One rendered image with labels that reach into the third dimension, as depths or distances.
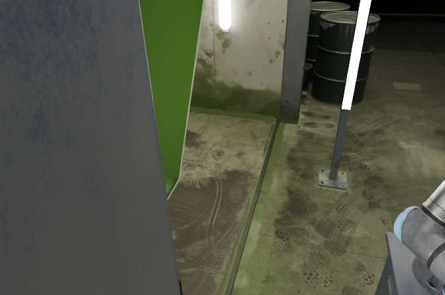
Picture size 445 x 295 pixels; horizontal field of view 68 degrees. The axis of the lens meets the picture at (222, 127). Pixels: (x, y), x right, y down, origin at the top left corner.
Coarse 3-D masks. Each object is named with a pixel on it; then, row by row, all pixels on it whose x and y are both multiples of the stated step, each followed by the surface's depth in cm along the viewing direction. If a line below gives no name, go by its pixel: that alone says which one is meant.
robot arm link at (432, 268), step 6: (444, 252) 70; (438, 258) 70; (444, 258) 69; (432, 264) 71; (438, 264) 70; (444, 264) 69; (432, 270) 72; (438, 270) 70; (444, 270) 69; (438, 276) 70; (444, 276) 69; (444, 282) 69; (444, 288) 71; (444, 294) 70
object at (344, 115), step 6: (342, 114) 216; (342, 120) 218; (342, 126) 220; (342, 132) 222; (336, 138) 226; (342, 138) 224; (336, 144) 228; (342, 144) 227; (336, 150) 230; (336, 156) 233; (336, 162) 235; (330, 168) 241; (336, 168) 237; (330, 174) 241; (336, 174) 240
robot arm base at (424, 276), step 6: (414, 258) 107; (414, 264) 105; (420, 264) 102; (414, 270) 104; (420, 270) 101; (426, 270) 99; (420, 276) 101; (426, 276) 99; (432, 276) 98; (420, 282) 101; (426, 282) 99; (432, 282) 99; (438, 282) 96; (426, 288) 99; (432, 288) 97; (438, 288) 96; (432, 294) 98; (438, 294) 96
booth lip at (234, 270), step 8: (272, 136) 294; (272, 144) 284; (264, 160) 262; (264, 168) 253; (256, 192) 229; (256, 200) 223; (248, 216) 209; (248, 224) 204; (240, 240) 193; (240, 248) 188; (240, 256) 184; (232, 272) 174; (232, 280) 170
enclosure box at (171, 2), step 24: (144, 0) 133; (168, 0) 131; (192, 0) 129; (144, 24) 138; (168, 24) 136; (192, 24) 133; (168, 48) 141; (192, 48) 139; (168, 72) 147; (192, 72) 144; (168, 96) 153; (168, 120) 160; (168, 144) 167; (168, 168) 175; (168, 192) 168
